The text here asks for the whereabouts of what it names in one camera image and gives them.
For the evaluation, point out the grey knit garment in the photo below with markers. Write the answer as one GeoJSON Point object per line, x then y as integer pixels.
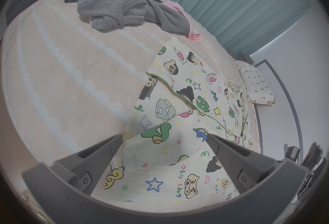
{"type": "Point", "coordinates": [113, 4]}

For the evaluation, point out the bed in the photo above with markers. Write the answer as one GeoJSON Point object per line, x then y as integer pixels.
{"type": "Point", "coordinates": [64, 63]}

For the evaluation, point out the pink garment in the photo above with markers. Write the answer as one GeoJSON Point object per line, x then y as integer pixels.
{"type": "Point", "coordinates": [194, 37]}

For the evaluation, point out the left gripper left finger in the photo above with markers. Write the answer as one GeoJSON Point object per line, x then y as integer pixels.
{"type": "Point", "coordinates": [87, 166]}

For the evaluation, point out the white printed pyjama top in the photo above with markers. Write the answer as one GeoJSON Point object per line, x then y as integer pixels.
{"type": "Point", "coordinates": [180, 145]}

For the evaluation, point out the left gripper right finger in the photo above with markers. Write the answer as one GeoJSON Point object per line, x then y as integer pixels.
{"type": "Point", "coordinates": [241, 166]}

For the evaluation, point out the white printed pillow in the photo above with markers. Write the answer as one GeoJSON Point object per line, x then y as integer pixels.
{"type": "Point", "coordinates": [257, 84]}

